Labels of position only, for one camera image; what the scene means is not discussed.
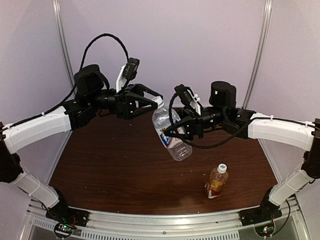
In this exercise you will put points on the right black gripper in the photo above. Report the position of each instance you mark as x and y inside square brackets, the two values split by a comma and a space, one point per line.
[193, 123]

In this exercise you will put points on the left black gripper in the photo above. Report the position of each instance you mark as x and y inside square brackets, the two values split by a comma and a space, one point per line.
[125, 100]

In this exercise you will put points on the white water bottle cap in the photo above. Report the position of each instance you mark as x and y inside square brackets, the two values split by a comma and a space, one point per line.
[159, 101]

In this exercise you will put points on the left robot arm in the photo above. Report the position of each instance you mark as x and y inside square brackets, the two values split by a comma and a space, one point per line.
[93, 95]

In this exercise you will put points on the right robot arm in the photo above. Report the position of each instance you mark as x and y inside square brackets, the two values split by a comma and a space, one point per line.
[248, 124]

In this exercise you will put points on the white tea bottle cap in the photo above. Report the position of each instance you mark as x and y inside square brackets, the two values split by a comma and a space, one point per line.
[222, 168]

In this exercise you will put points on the amber tea bottle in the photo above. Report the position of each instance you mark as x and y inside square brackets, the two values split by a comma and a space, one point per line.
[214, 186]

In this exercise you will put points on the right circuit board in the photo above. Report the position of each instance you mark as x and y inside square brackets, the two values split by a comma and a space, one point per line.
[265, 230]

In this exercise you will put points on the circuit board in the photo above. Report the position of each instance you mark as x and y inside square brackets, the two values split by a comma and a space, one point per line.
[62, 230]
[265, 230]

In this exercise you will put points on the left circuit board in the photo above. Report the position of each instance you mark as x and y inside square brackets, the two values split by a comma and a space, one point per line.
[62, 230]

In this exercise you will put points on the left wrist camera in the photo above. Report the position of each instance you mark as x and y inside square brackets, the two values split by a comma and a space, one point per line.
[127, 73]

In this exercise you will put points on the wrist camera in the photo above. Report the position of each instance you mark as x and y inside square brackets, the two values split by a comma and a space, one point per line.
[127, 73]
[189, 99]

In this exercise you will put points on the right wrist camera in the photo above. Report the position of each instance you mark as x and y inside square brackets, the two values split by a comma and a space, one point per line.
[189, 99]

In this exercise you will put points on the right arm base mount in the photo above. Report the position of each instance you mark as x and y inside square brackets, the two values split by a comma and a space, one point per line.
[266, 211]

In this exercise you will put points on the left aluminium frame post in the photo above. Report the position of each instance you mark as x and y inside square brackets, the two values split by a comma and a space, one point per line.
[56, 4]

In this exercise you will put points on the aluminium frame post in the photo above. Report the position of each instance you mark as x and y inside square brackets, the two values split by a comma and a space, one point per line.
[56, 4]
[264, 31]

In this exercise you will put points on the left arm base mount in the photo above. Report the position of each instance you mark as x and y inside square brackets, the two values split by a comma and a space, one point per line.
[67, 215]

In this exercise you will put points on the front aluminium rail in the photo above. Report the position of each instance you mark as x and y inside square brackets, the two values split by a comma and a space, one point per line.
[223, 225]

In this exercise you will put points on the right aluminium frame post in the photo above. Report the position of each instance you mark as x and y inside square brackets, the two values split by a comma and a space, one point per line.
[264, 31]

